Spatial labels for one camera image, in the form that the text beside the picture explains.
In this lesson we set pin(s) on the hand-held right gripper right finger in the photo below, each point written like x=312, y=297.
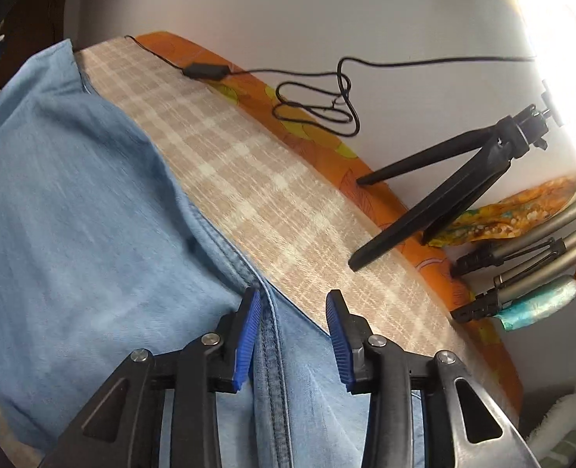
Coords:
x=339, y=346

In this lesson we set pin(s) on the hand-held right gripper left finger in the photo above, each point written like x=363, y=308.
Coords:
x=246, y=341

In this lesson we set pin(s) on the light blue denim pants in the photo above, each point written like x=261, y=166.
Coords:
x=98, y=204

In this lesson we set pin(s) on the beige checked blanket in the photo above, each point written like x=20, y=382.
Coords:
x=268, y=180

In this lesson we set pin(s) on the orange floral bedsheet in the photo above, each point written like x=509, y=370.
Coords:
x=317, y=151

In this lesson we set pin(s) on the teal cloth wrap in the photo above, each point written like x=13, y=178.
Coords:
x=536, y=304

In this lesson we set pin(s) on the black curved chair legs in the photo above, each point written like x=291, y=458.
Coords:
x=463, y=180

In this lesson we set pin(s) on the yellow patterned cloth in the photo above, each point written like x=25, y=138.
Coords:
x=512, y=209

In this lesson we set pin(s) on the dark wooden furniture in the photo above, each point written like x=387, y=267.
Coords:
x=34, y=14

